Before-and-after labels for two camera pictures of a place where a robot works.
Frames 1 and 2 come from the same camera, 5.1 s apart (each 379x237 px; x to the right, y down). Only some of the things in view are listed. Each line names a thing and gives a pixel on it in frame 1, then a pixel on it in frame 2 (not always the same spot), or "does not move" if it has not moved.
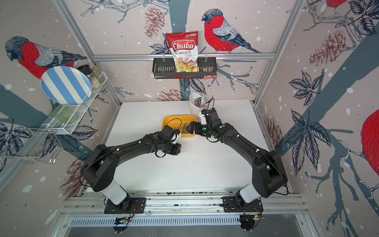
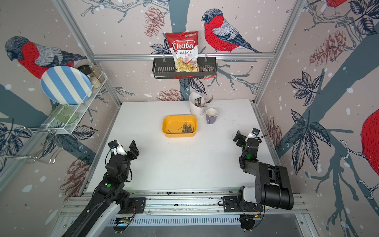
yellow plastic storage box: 180,122 does not move
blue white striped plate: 66,85 does not move
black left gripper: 176,151 -> 134,151
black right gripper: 192,125 -> 242,138
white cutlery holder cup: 196,102 does not move
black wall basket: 164,68 does not move
